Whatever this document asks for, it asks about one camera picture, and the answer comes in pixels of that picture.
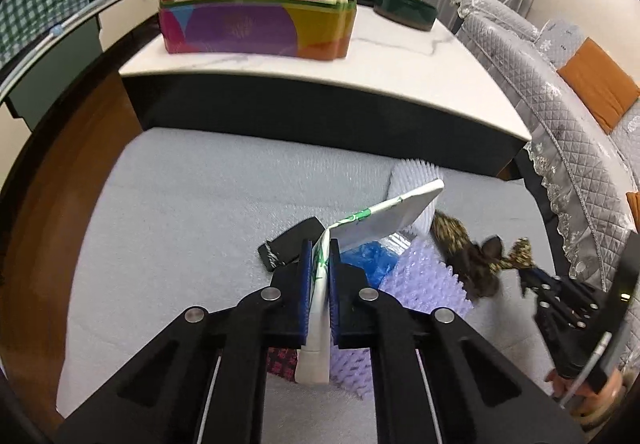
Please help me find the purple spiky plastic sheet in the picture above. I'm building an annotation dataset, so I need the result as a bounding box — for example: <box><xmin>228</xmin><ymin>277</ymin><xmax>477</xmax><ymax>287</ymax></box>
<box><xmin>330</xmin><ymin>239</ymin><xmax>476</xmax><ymax>400</ymax></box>

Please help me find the dark green oval tray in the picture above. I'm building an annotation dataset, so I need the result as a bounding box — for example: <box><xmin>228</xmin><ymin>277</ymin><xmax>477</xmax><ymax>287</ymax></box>
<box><xmin>374</xmin><ymin>0</ymin><xmax>438</xmax><ymax>32</ymax></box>

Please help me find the small black packet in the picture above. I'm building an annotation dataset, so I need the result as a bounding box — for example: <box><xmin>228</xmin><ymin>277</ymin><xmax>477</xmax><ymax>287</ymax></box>
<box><xmin>257</xmin><ymin>216</ymin><xmax>326</xmax><ymax>272</ymax></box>

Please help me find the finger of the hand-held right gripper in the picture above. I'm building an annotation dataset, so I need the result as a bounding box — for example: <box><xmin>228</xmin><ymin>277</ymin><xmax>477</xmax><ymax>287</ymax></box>
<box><xmin>532</xmin><ymin>298</ymin><xmax>601</xmax><ymax>377</ymax></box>
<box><xmin>517</xmin><ymin>268</ymin><xmax>606</xmax><ymax>309</ymax></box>

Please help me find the grey quilted sofa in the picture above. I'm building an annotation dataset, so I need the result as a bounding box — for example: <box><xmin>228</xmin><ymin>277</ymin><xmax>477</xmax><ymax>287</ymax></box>
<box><xmin>450</xmin><ymin>0</ymin><xmax>640</xmax><ymax>375</ymax></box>

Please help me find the leopard print cloth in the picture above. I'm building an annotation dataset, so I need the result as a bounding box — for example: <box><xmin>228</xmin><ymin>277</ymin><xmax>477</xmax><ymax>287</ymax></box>
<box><xmin>430</xmin><ymin>211</ymin><xmax>533</xmax><ymax>299</ymax></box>

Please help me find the white green printed paper carton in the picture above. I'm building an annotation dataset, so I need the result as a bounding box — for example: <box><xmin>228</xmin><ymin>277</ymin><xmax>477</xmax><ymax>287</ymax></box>
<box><xmin>295</xmin><ymin>179</ymin><xmax>446</xmax><ymax>385</ymax></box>

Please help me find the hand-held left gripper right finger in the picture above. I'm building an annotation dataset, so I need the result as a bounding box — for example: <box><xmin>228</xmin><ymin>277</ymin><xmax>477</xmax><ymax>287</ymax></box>
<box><xmin>327</xmin><ymin>244</ymin><xmax>586</xmax><ymax>444</ymax></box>

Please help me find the white marble coffee table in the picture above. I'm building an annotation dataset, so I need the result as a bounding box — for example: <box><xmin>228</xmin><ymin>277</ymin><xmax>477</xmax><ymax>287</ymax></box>
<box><xmin>119</xmin><ymin>0</ymin><xmax>533</xmax><ymax>182</ymax></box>

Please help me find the person's right hand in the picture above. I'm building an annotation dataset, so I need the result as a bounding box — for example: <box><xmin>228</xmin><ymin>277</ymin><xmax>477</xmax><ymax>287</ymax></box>
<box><xmin>545</xmin><ymin>366</ymin><xmax>623</xmax><ymax>430</ymax></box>

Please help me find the colourful storage box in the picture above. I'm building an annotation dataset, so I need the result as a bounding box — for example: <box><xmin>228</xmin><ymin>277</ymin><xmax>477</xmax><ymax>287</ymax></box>
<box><xmin>159</xmin><ymin>0</ymin><xmax>358</xmax><ymax>60</ymax></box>

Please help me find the green white tv cabinet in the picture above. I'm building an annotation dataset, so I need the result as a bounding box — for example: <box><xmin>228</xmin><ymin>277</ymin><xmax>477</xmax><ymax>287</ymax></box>
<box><xmin>0</xmin><ymin>0</ymin><xmax>161</xmax><ymax>132</ymax></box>

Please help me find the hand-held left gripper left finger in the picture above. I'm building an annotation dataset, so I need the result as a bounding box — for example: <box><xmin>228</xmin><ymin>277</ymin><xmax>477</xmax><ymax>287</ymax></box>
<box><xmin>55</xmin><ymin>240</ymin><xmax>313</xmax><ymax>444</ymax></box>

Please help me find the blue plastic bag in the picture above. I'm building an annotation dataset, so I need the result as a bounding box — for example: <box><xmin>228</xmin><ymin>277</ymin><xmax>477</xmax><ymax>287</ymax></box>
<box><xmin>340</xmin><ymin>239</ymin><xmax>401</xmax><ymax>295</ymax></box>

